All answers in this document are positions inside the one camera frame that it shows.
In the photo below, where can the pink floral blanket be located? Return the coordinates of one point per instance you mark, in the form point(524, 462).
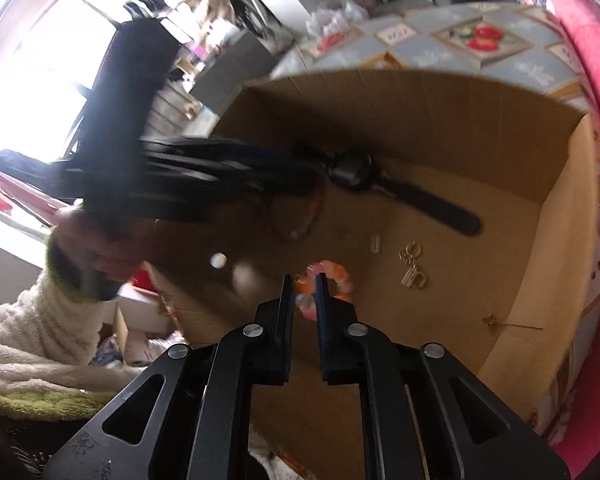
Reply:
point(590, 35)

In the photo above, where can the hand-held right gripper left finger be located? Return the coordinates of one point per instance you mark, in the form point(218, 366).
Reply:
point(285, 320)

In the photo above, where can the person's left hand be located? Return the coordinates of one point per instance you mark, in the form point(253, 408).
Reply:
point(95, 250)

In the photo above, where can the dark grey cabinet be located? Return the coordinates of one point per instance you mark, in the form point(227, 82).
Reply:
point(220, 70)

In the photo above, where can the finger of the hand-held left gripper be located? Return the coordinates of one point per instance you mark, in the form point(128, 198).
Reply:
point(230, 155)
point(240, 182)

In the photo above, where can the clear plastic bag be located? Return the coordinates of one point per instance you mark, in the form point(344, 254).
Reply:
point(335, 15)

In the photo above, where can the person's left forearm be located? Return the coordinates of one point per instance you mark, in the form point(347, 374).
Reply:
point(45, 320)

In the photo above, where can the brown cardboard box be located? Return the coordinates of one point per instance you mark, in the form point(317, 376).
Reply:
point(430, 160)

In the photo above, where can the fruit print tablecloth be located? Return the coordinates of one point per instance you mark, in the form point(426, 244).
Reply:
point(430, 55)

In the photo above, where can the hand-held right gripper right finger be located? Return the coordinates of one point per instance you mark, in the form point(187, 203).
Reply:
point(322, 320)

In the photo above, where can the red striped garment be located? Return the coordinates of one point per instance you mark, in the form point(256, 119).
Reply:
point(15, 180)

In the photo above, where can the metal balcony railing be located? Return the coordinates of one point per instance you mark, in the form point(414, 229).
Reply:
point(170, 105)

